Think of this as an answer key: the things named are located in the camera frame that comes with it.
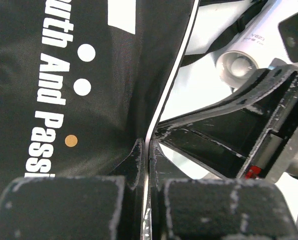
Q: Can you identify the white shuttlecock tube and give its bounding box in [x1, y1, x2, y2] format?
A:
[215, 0, 298, 89]

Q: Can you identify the black racket cover bag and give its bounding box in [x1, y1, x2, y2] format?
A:
[0, 0, 200, 240]

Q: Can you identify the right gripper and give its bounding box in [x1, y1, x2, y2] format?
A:
[154, 67, 298, 182]

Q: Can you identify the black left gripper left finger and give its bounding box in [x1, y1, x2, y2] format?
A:
[0, 139, 145, 240]

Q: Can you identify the blue racket cover bag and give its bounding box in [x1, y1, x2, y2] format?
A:
[181, 0, 267, 67]

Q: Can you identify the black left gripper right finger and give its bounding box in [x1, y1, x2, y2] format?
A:
[149, 140, 298, 240]

